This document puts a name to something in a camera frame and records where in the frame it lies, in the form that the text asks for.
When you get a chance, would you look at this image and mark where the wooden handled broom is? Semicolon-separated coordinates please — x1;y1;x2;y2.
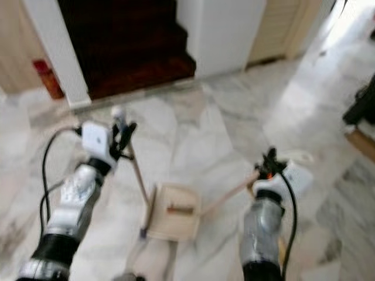
110;107;159;239

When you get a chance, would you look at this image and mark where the beige long handled dustpan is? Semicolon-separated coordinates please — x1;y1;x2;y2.
145;150;318;242

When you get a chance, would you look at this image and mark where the dark wooden staircase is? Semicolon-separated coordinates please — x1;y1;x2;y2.
57;0;197;100

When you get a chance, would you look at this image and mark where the brown rubbish piece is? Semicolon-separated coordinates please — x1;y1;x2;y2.
167;204;195;215

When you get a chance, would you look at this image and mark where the red candle jar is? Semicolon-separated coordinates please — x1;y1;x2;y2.
33;59;64;100

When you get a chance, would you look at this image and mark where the beige wooden door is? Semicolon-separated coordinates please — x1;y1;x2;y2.
247;0;323;64

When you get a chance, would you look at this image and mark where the light wood altar cabinet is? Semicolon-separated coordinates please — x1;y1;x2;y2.
0;0;49;94

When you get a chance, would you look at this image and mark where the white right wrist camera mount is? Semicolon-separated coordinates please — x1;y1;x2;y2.
255;163;314;200

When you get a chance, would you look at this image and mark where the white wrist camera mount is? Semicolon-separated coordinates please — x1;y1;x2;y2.
255;163;314;200
81;121;113;167

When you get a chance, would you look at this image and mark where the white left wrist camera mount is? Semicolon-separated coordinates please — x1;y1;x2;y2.
81;121;113;167

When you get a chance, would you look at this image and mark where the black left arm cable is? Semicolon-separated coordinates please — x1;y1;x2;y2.
40;126;84;235

